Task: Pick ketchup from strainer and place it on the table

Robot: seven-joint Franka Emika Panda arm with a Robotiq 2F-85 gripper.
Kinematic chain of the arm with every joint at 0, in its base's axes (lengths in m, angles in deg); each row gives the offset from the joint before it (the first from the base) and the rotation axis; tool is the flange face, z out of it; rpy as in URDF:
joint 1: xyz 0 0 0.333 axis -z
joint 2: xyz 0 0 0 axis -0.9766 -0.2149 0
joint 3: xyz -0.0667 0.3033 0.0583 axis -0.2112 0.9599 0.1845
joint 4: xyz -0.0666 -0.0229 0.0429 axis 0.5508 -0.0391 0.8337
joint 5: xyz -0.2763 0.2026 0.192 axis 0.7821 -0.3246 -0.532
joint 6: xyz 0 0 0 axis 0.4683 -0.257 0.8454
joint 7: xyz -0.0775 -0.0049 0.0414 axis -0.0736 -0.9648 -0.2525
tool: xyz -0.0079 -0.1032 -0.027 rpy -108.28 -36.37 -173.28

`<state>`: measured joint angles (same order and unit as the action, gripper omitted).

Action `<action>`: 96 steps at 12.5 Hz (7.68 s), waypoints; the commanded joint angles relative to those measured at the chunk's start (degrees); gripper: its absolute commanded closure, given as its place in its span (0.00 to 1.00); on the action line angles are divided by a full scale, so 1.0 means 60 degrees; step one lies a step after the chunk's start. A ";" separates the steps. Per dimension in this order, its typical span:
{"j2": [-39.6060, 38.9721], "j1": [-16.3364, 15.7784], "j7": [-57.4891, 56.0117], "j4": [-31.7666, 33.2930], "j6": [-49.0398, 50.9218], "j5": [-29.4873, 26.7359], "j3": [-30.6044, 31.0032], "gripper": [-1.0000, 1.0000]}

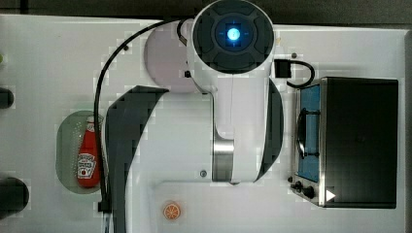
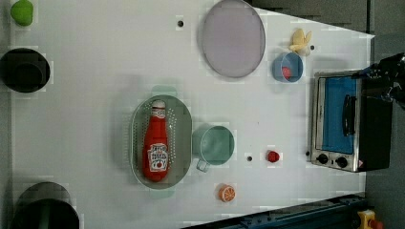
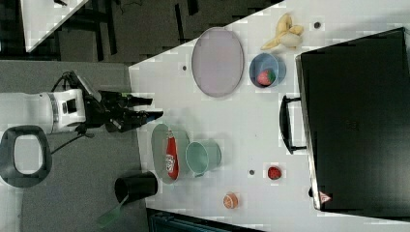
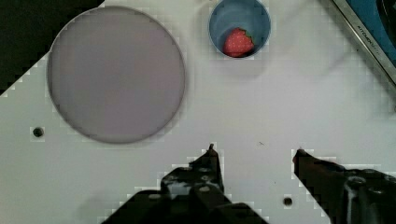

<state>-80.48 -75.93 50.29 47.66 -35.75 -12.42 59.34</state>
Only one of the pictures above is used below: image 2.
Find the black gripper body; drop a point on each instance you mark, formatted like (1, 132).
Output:
(385, 80)

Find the red plush ketchup bottle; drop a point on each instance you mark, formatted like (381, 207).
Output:
(155, 154)

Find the green oval strainer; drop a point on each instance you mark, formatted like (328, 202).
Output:
(179, 132)

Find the silver black toaster oven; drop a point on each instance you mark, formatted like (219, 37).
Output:
(349, 131)

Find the peeled toy banana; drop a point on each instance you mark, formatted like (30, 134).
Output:
(300, 42)

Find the red strawberry in cup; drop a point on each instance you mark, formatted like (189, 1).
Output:
(286, 72)

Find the red toy strawberry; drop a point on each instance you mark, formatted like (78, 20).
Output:
(273, 156)

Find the yellow emergency stop button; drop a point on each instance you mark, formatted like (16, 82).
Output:
(368, 220)

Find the green mug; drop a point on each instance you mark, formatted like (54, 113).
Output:
(212, 145)

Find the orange slice toy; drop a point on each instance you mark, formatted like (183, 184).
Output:
(226, 193)

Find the green toy pepper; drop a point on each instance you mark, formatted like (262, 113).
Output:
(22, 12)

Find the blue aluminium frame rail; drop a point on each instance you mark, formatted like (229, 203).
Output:
(332, 213)

